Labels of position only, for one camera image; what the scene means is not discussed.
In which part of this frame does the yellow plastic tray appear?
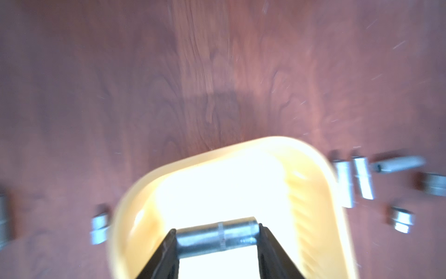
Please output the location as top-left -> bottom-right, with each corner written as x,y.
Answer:
107,137 -> 359,279

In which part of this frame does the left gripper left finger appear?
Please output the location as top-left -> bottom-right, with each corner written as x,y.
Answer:
137,229 -> 180,279

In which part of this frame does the small short silver socket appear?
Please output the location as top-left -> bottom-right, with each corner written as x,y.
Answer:
390,207 -> 415,234

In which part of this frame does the wide short silver socket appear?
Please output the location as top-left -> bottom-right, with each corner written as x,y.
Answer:
421,173 -> 446,197

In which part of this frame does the horizontal long silver socket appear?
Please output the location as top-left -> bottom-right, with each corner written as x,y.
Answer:
371,156 -> 426,174

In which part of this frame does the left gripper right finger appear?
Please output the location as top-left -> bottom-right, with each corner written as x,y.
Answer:
257,224 -> 305,279

